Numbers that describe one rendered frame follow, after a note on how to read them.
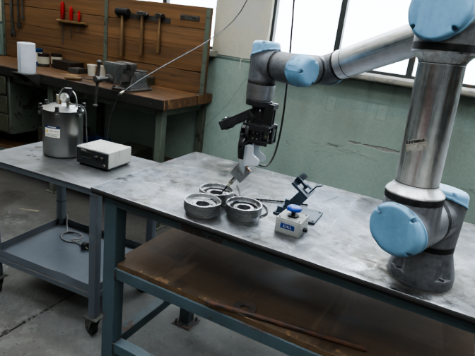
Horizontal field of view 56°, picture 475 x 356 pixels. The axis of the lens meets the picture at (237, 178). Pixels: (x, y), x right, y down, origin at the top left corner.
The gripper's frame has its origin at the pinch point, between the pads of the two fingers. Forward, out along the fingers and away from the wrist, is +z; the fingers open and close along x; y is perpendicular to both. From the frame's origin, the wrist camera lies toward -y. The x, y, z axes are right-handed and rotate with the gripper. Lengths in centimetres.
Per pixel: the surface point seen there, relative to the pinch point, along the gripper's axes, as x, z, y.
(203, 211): -12.7, 10.5, -5.0
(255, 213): -5.1, 10.2, 7.3
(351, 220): 16.4, 13.3, 30.6
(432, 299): -16, 13, 55
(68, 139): 30, 16, -95
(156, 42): 154, -22, -137
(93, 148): 29, 17, -80
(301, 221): -5.0, 8.8, 20.4
